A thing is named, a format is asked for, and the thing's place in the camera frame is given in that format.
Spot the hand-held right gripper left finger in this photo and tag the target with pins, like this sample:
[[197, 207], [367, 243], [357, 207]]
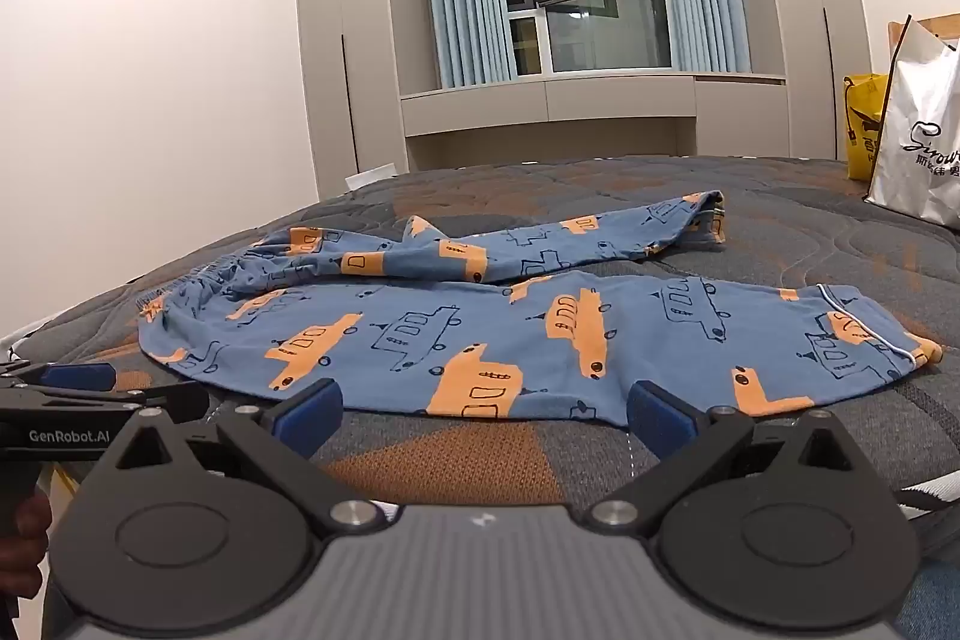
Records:
[[311, 415]]

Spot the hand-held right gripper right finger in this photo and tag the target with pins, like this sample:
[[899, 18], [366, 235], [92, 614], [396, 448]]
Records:
[[660, 419]]

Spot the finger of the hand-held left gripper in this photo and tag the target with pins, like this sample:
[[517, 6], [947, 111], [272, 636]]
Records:
[[75, 376], [176, 401]]

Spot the blue pants with orange print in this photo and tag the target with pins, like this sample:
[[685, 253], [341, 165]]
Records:
[[465, 340]]

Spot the person's left hand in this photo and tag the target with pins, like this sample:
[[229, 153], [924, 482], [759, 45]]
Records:
[[26, 535]]

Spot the grey and orange quilted bed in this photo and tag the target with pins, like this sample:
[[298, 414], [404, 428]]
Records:
[[450, 452]]

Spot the white flat object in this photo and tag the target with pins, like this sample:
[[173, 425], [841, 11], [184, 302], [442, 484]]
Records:
[[371, 175]]

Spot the beige window bench cabinet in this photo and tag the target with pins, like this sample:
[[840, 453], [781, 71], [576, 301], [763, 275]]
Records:
[[555, 104]]

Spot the yellow shopping bag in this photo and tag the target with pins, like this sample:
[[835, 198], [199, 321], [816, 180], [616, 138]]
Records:
[[862, 115]]

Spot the white shopping bag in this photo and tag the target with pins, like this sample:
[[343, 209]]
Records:
[[919, 130]]

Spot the beige wardrobe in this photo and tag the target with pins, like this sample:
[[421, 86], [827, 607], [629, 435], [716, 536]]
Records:
[[349, 10], [810, 10]]

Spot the wooden headboard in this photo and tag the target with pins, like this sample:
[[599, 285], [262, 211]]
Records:
[[937, 27]]

